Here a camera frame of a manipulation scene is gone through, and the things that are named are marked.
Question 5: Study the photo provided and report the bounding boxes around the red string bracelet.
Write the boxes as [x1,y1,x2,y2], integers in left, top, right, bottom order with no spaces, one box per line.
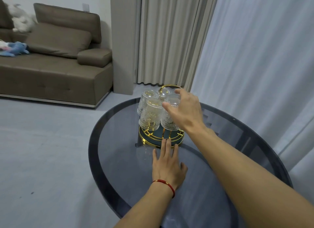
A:
[151,179,176,199]

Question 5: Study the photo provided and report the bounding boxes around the beige curtain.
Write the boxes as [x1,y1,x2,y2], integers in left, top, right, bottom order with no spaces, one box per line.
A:
[137,0,221,91]

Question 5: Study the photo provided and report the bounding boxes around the person's right forearm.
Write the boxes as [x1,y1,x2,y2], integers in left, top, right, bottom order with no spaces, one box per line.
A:
[195,129,314,228]

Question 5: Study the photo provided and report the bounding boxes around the round dark glass table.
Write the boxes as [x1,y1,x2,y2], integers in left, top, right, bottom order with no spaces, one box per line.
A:
[88,97,294,228]

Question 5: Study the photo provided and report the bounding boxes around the person's right hand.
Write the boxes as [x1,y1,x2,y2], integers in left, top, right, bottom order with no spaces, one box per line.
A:
[161,88,216,143]

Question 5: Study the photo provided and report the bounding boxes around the clear ribbed glass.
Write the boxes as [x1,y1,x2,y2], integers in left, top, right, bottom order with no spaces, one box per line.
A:
[137,90,160,117]
[158,86,177,103]
[138,99,164,131]
[160,96,184,132]

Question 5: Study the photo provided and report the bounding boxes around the white sheer curtain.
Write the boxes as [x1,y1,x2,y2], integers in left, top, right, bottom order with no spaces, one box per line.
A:
[190,0,314,199]

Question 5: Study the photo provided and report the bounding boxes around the brown sofa cushion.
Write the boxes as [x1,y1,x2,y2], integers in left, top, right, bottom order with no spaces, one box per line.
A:
[24,23,93,59]

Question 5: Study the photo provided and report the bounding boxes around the blue plush toy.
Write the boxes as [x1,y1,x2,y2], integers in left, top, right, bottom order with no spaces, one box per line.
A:
[0,41,30,58]

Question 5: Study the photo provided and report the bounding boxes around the gold wire cup rack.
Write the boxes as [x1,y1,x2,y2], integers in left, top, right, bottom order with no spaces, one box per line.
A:
[138,84,185,148]

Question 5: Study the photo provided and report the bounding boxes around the white plush rabbit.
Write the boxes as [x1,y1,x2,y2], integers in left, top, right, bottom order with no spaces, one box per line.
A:
[6,3,38,33]

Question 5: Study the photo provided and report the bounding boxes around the brown sofa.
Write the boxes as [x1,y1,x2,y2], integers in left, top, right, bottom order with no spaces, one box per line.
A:
[0,0,114,109]

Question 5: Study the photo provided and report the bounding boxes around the person's left forearm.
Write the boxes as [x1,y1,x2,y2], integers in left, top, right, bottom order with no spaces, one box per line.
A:
[114,182,175,228]

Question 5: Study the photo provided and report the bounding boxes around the person's left hand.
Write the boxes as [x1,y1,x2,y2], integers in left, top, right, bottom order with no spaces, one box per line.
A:
[152,138,189,194]

